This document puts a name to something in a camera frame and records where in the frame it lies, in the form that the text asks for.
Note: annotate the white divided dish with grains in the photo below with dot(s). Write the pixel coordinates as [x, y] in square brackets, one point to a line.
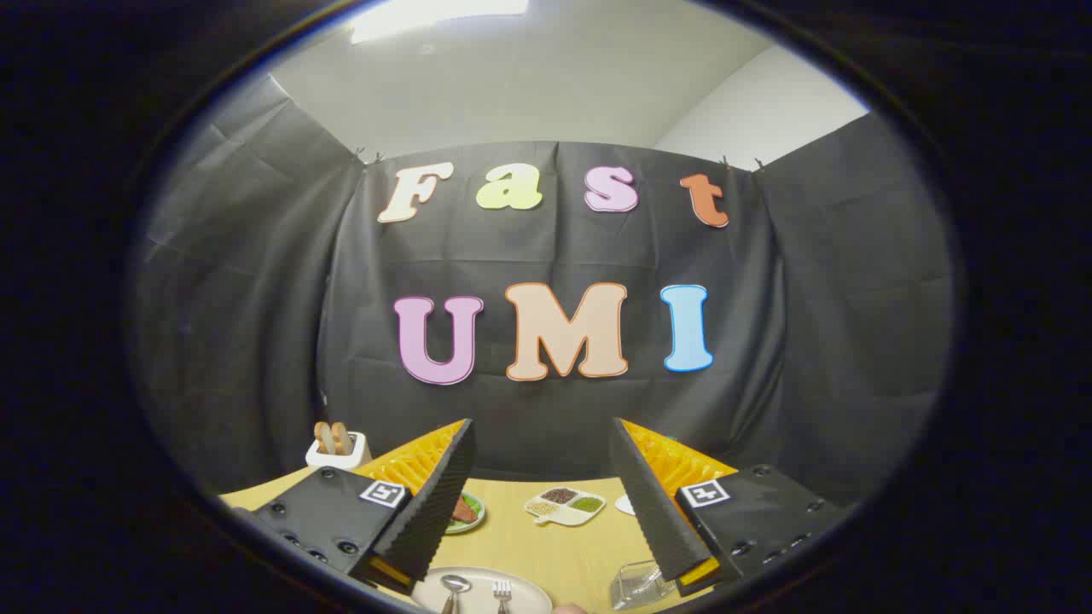
[565, 506]

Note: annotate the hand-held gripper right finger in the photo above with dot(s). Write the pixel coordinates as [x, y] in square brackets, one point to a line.
[653, 503]

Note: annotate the large white plate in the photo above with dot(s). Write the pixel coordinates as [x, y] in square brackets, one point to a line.
[529, 595]

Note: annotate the brown meat piece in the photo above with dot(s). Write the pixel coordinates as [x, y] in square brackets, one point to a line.
[465, 510]

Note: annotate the toasted bread slice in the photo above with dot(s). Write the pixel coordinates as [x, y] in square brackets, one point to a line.
[341, 438]
[322, 437]

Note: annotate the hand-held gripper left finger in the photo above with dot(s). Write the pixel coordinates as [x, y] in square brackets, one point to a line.
[433, 503]

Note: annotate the pale green plate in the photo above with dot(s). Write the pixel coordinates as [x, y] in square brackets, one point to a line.
[476, 518]

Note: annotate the white toaster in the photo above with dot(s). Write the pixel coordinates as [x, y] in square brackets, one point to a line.
[337, 460]

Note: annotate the white square coaster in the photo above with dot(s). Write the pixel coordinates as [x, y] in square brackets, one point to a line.
[625, 506]

